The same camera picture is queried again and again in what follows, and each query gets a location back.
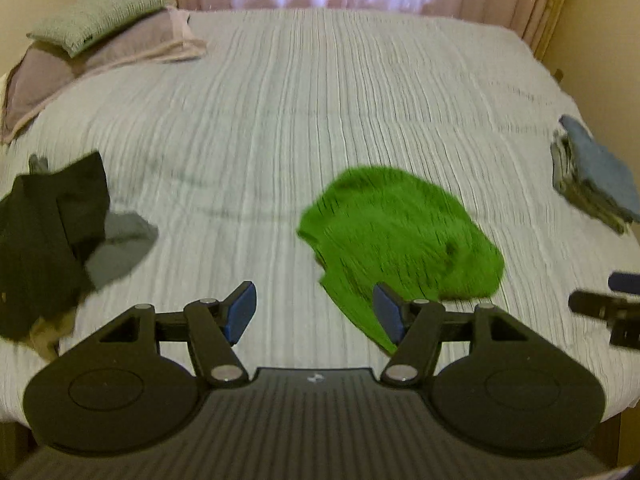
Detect mauve pillow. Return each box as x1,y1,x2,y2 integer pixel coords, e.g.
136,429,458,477
1,8,207,145

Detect grey checked cushion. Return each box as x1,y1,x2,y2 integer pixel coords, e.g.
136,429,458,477
27,0,167,58

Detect grey garment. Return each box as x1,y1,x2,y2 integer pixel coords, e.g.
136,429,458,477
85,211,158,290

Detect brown garment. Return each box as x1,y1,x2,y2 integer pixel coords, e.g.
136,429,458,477
25,309,77,363

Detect striped white bed cover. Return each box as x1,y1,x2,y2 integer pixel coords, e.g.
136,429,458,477
1,9,639,416

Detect green knitted vest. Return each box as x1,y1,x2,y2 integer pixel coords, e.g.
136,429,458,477
297,166,504,353

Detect black garment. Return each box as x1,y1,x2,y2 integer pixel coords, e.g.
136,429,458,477
1,152,111,341

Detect folded blue jeans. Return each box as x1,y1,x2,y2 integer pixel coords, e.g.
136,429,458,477
559,115,639,222

